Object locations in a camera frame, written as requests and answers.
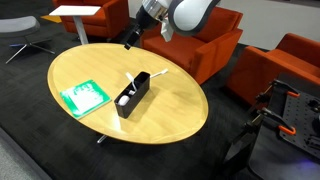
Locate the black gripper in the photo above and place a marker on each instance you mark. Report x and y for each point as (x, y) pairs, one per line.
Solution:
(146, 19)

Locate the white plastic fork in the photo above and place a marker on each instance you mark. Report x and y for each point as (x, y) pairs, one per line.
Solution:
(130, 80)
(159, 73)

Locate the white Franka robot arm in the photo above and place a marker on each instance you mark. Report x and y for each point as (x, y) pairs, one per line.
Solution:
(190, 13)

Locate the black cutlery holder box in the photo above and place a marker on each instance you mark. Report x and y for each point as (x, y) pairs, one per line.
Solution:
(137, 95)

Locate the orange armchair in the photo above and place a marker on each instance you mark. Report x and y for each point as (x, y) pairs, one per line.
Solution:
(256, 70)
(106, 20)
(183, 51)

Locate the oval wooden table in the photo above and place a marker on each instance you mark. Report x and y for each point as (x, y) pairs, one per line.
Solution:
(100, 63)

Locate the white plastic spoon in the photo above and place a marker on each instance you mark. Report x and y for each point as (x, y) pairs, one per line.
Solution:
(124, 100)

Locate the white side table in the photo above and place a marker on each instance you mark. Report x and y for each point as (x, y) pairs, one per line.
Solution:
(75, 10)

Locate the green and white book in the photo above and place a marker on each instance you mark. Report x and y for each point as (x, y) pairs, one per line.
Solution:
(86, 98)

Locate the grey lounge chair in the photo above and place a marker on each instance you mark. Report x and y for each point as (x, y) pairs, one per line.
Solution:
(16, 25)

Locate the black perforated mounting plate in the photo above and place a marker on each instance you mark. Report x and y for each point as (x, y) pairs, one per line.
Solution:
(300, 113)

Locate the black robot cart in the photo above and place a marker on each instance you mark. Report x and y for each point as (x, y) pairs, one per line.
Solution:
(273, 156)

